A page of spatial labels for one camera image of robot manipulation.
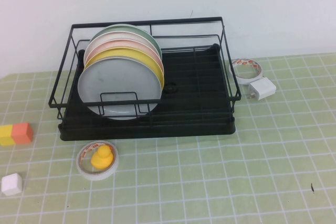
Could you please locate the grey plate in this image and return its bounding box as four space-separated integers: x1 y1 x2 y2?
77 56 163 122

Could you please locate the green plate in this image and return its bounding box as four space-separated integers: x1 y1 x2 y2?
89 24 161 57

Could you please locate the yellow plate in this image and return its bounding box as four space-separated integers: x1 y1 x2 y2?
84 47 165 83

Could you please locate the pink plate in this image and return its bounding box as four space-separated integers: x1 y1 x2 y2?
84 39 164 70

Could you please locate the cream white plate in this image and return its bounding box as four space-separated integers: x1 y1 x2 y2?
84 31 161 59

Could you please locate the black plastic drip tray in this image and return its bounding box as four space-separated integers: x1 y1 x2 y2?
58 43 236 142

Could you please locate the white tape roll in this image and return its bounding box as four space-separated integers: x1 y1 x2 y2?
76 141 119 182
228 57 265 86

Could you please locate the yellow rubber duck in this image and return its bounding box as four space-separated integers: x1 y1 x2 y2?
90 145 114 169

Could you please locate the white charger plug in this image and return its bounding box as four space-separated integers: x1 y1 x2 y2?
246 77 278 101

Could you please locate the green grid tablecloth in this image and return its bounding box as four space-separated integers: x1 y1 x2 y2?
0 52 336 224

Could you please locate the orange block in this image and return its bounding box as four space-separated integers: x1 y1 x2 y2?
10 122 34 145

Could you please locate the yellow block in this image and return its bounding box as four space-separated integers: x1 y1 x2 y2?
0 124 14 146

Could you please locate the white cube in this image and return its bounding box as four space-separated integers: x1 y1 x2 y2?
1 173 23 196

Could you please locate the black wire dish rack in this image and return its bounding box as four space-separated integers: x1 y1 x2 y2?
48 16 242 127

